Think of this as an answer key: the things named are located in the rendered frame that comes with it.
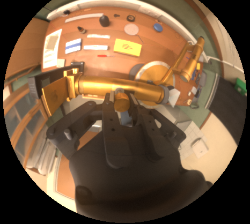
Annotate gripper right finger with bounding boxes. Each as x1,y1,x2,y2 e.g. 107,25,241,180
129,92,187,162

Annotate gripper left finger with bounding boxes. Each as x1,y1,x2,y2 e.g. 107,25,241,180
46,91,119,160

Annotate brass thumbscrew knob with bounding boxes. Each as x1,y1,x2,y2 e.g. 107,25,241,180
114,92,130,113

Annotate glass prism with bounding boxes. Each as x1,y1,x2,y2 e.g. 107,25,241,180
167,88,181,108

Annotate brass slit plate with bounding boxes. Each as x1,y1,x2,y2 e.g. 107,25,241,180
41,76,69,117

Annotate white floor box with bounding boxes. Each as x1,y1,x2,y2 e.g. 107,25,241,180
190,137,209,159

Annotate black open box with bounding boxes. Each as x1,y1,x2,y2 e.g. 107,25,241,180
27,61,85,100

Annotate brass collimator tube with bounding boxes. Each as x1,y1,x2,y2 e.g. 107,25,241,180
66,68,170,104

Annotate brass round spectrometer table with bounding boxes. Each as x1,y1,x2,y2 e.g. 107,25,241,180
135,61,177,107

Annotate brass telescope tube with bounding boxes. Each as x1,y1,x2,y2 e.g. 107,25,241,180
158,36,205,86

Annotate green box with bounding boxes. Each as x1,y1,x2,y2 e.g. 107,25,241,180
234,78,247,96

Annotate wooden glazed cabinet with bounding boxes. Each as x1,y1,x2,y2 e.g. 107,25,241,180
3,59,49,168

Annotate white and blue striped card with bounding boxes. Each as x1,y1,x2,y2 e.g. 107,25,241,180
64,38,82,55

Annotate white label strip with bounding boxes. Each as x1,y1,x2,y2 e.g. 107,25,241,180
86,34,111,39
83,44,108,51

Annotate white printed paper sheet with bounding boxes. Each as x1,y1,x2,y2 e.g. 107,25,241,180
42,28,63,70

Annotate yellow notepad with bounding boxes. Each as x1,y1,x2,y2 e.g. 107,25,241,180
113,38,142,57

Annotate white round dish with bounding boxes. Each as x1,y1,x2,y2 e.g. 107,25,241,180
123,23,139,36

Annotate white long ruler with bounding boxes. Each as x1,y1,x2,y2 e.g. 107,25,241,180
64,13,104,24

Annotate grey lens carrier ring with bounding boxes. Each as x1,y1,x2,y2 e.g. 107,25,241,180
159,84,175,104

